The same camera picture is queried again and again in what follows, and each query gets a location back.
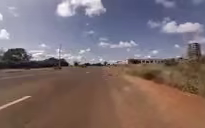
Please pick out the long low building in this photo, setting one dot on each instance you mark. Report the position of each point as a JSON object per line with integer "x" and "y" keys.
{"x": 146, "y": 61}

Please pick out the row of dark trees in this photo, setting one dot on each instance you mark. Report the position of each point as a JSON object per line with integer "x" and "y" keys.
{"x": 16, "y": 58}

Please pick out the pole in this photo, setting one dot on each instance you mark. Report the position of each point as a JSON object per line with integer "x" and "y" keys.
{"x": 59, "y": 56}

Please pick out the tall unfinished building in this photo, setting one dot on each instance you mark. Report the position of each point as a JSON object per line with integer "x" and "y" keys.
{"x": 194, "y": 50}

